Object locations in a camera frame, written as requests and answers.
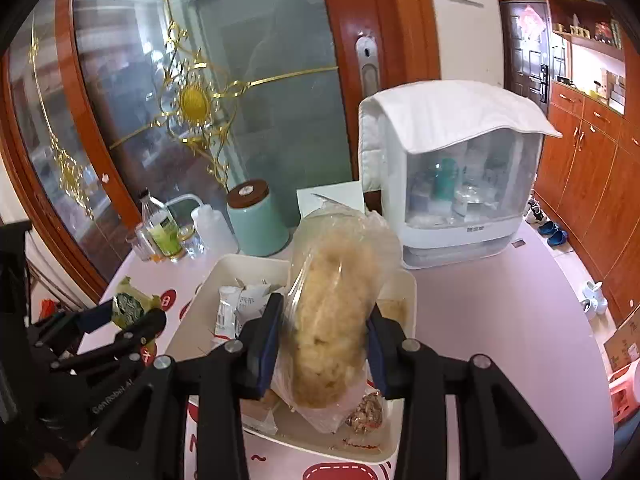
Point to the white sneaker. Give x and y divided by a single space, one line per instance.
534 212

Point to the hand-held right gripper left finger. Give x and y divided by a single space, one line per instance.
267 345

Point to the wooden glass sliding door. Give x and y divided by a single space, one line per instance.
300 85
45 135

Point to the wooden wall shelf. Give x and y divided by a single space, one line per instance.
585 25

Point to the pink stool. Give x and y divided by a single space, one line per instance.
627 390

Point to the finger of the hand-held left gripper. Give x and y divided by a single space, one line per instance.
145 327
85 325

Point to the white sterilizer cabinet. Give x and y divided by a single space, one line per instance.
450 200

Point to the dark front door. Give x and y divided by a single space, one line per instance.
522 55

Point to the white plastic bin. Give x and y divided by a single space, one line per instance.
200 310

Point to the teal canister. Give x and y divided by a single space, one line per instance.
255 220

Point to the blue slipper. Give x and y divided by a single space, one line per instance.
546 227
558 238

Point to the green snack packet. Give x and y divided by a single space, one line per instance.
127 305

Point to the glass cup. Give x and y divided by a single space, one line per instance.
138 247

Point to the white printed snack packet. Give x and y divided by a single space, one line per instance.
240 305

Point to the green label bottle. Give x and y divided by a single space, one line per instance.
162 232

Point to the wooden cabinet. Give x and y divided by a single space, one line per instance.
590 200

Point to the small mixed nut packet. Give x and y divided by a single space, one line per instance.
367 410

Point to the green tissue box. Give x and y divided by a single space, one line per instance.
320 202

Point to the small glass jar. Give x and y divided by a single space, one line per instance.
191 245

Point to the white shoe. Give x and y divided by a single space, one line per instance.
593 291
595 307

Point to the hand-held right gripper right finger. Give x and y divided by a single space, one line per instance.
377 360

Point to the clear bag pale puffs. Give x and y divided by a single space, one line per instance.
320 310

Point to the cardboard box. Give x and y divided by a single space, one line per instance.
625 340

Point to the white squeeze bottle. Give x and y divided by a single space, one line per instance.
212 230

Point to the beige wafer packet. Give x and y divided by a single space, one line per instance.
260 412

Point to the white cloth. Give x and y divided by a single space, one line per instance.
450 110

